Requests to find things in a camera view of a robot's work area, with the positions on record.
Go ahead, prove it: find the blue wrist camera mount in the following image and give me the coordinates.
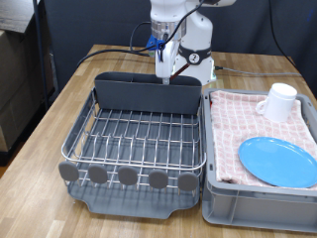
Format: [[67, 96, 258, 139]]
[[146, 34, 166, 53]]

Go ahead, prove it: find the long black table cable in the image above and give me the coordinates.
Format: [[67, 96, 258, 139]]
[[76, 48, 157, 67]]

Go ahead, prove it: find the cardboard box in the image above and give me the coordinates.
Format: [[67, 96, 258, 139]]
[[0, 29, 55, 112], [0, 95, 48, 154]]

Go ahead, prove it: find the grey drain tray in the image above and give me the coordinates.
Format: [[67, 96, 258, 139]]
[[66, 98, 203, 220]]

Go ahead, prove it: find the white mug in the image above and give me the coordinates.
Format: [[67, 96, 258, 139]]
[[256, 82, 298, 124]]

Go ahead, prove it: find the wooden shelf board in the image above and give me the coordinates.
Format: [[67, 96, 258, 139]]
[[0, 0, 37, 35]]

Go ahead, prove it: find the black metal shelf post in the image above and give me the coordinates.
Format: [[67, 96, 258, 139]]
[[32, 0, 52, 112]]

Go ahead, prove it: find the pink checked towel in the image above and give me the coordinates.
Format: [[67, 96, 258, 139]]
[[209, 89, 317, 191]]

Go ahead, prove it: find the metal wire dish rack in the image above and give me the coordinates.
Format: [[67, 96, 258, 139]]
[[57, 87, 208, 199]]

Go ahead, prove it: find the blue plastic plate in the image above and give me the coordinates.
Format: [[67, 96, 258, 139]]
[[238, 136, 317, 189]]

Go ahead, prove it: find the grey cable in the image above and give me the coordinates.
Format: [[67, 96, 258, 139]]
[[214, 65, 303, 78]]

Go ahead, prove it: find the grey plastic crate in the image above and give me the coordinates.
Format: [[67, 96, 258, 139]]
[[201, 87, 317, 234]]

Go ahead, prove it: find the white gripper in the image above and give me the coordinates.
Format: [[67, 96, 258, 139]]
[[155, 41, 181, 86]]

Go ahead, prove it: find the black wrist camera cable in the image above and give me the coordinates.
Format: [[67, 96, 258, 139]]
[[128, 0, 207, 63]]

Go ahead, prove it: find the dark grey cutlery holder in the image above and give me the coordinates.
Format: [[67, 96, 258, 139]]
[[93, 70, 203, 116]]

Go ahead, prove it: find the thin black hanging cable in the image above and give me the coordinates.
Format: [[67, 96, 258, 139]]
[[267, 0, 317, 98]]

